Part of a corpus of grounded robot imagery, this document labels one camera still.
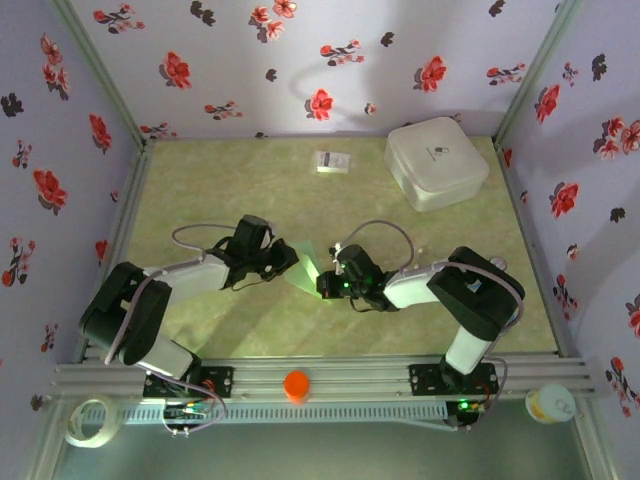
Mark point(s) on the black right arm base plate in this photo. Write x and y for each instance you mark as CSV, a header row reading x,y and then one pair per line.
x,y
425,380

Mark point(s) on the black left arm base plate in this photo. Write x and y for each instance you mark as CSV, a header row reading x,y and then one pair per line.
x,y
220,382

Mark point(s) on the clear tape roll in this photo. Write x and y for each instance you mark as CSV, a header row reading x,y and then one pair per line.
x,y
75,435

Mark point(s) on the light green cloth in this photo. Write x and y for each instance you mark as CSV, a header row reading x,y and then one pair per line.
x,y
305,272

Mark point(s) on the aluminium mounting rail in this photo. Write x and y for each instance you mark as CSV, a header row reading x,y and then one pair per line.
x,y
350,375

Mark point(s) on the white plastic lidded box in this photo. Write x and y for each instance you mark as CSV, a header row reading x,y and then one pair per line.
x,y
435,160

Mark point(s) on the orange cylinder cap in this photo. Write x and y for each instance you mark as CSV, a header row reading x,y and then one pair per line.
x,y
296,386

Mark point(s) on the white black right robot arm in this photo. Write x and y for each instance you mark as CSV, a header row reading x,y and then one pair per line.
x,y
410,290

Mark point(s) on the aluminium side rail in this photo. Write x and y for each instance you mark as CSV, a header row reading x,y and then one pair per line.
x,y
117,240
530,240

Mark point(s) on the small white packet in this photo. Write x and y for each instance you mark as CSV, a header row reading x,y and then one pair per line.
x,y
331,161

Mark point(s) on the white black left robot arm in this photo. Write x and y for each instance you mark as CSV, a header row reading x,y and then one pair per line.
x,y
195,277

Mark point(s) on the white yellow jar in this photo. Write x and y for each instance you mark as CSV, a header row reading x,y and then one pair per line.
x,y
550,405

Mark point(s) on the aluminium corner post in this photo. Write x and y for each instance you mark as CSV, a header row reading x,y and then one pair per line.
x,y
537,70
100,70

